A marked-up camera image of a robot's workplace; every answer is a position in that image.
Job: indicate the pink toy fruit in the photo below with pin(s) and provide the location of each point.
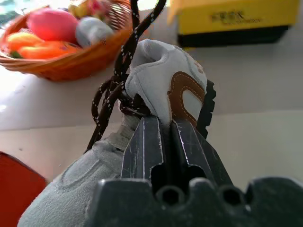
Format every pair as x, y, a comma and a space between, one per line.
53, 23

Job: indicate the orange toy carrot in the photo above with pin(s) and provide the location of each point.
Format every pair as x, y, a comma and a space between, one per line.
47, 49

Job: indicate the woven orange wicker basket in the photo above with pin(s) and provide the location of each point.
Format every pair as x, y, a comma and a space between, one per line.
71, 63

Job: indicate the grey toy fruit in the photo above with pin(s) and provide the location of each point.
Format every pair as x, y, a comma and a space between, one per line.
93, 32

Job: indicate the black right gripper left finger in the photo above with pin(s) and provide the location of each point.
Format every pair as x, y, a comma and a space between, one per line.
142, 151

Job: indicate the grey suede shoe brown laces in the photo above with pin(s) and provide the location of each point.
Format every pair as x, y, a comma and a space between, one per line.
163, 94

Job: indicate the yellow toy fruit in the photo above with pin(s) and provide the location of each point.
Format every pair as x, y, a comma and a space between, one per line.
81, 8

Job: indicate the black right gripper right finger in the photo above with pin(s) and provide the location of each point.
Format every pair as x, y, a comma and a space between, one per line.
201, 153

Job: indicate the orange toy fruit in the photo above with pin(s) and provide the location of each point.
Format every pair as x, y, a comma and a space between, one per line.
22, 39

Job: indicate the red box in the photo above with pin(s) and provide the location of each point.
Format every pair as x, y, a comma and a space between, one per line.
19, 186

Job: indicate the yellow and black box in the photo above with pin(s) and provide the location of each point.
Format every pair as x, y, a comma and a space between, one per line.
234, 21

